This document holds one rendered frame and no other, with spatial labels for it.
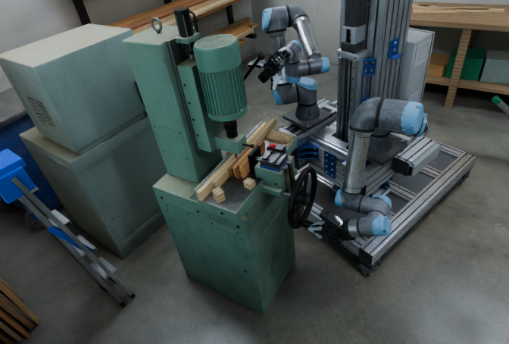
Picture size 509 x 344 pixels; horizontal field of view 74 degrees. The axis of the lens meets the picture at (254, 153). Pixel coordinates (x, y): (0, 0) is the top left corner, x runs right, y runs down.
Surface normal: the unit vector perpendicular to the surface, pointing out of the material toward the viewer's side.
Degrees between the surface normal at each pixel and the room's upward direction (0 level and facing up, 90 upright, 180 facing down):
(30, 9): 90
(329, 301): 0
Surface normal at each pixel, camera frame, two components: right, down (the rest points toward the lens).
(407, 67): -0.77, 0.44
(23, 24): 0.80, 0.27
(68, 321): -0.11, -0.80
